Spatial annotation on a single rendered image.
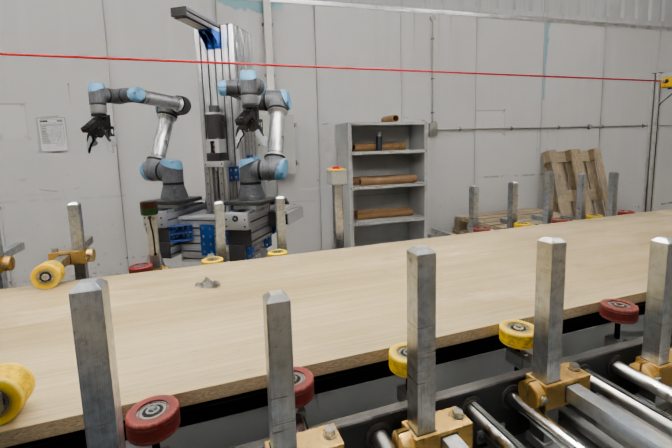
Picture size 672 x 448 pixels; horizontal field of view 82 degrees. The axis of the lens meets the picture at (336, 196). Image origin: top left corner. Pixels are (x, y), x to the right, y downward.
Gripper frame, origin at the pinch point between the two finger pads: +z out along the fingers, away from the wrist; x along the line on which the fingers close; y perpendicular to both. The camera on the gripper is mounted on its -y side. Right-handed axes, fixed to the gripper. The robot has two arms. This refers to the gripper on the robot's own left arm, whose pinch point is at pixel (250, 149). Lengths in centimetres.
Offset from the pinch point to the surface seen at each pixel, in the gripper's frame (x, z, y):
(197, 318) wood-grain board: -24, 42, -83
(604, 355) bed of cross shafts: -119, 48, -70
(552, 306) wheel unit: -103, 30, -88
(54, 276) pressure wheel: 34, 38, -72
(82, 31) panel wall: 231, -111, 142
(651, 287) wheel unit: -128, 32, -69
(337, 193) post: -40.3, 20.4, 0.9
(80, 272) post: 44, 43, -54
